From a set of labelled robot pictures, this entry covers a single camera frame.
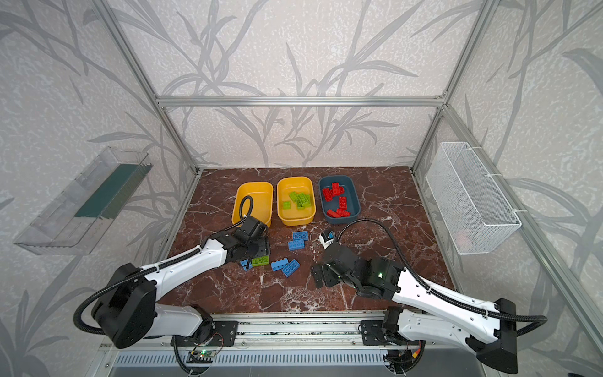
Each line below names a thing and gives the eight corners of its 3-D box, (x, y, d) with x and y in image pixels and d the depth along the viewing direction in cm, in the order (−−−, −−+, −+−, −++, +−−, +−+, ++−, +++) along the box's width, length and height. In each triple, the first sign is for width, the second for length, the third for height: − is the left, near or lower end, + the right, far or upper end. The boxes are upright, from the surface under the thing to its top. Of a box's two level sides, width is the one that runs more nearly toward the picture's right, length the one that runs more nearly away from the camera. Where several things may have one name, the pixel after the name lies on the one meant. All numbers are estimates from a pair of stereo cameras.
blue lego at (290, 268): (281, 271, 89) (281, 269, 87) (294, 260, 92) (293, 257, 90) (288, 278, 87) (287, 276, 85) (300, 266, 90) (300, 264, 88)
